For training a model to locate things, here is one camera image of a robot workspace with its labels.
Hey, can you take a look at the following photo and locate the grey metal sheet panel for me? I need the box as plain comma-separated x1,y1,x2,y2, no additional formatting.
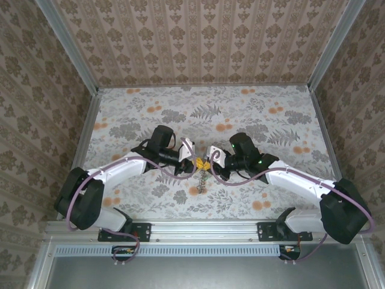
45,255,372,289

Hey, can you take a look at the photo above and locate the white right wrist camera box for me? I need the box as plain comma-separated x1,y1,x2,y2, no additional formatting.
207,145,227,167

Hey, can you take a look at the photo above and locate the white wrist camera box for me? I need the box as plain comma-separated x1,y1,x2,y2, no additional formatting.
207,145,227,167
179,137,196,161

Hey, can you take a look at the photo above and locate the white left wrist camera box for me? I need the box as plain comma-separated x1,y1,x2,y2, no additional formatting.
179,137,196,161

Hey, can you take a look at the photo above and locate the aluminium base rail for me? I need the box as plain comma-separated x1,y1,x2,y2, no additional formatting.
45,220,324,243

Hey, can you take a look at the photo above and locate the aluminium left table side rail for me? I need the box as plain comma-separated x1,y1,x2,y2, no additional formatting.
57,89,103,222

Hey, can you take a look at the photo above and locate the aluminium table side rail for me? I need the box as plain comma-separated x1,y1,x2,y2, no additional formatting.
57,89,103,222
308,85,353,208

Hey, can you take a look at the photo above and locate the white slotted cable duct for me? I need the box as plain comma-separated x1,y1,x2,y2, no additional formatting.
55,243,301,258

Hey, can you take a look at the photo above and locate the aluminium right table side rail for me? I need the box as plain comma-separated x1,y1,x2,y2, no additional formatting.
308,85,353,208

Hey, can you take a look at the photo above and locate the aluminium left frame post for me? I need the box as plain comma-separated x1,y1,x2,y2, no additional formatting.
34,0,100,95

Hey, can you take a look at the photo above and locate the aluminium frame post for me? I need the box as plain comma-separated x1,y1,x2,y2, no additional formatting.
307,0,369,91
34,0,100,95

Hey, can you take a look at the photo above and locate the aluminium right frame post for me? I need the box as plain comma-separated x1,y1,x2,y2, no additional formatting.
307,0,369,91

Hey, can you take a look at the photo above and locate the aluminium lower frame rail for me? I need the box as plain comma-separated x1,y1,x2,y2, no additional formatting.
360,239,383,289
26,237,58,289

